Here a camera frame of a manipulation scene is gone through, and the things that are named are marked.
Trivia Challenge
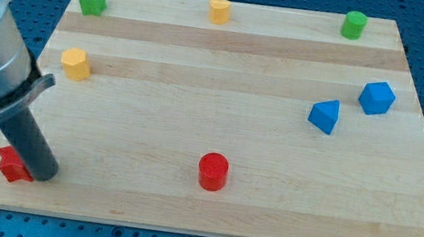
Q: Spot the yellow hexagon block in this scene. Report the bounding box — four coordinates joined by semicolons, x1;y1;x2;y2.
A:
60;48;91;81

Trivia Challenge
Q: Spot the red star block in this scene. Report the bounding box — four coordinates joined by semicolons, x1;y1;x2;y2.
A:
0;146;34;183

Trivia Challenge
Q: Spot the blue pentagon block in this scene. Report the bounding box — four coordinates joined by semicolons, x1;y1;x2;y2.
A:
358;81;396;115

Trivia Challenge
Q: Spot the green cylinder block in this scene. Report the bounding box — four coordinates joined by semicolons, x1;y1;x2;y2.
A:
341;11;368;40

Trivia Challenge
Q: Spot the red cylinder block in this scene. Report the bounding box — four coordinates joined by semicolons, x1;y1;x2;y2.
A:
198;152;230;191

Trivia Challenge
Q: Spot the wooden board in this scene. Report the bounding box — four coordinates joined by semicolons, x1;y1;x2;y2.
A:
0;0;424;237

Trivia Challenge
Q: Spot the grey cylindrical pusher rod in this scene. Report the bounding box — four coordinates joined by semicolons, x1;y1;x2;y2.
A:
0;108;59;182

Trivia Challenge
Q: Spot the yellow heart block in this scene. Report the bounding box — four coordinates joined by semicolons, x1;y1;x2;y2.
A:
208;0;231;25

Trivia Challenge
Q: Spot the green star block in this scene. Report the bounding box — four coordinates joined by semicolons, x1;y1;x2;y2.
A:
79;0;107;16

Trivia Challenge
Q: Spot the blue triangle block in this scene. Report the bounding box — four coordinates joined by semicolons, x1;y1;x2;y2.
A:
308;100;341;135

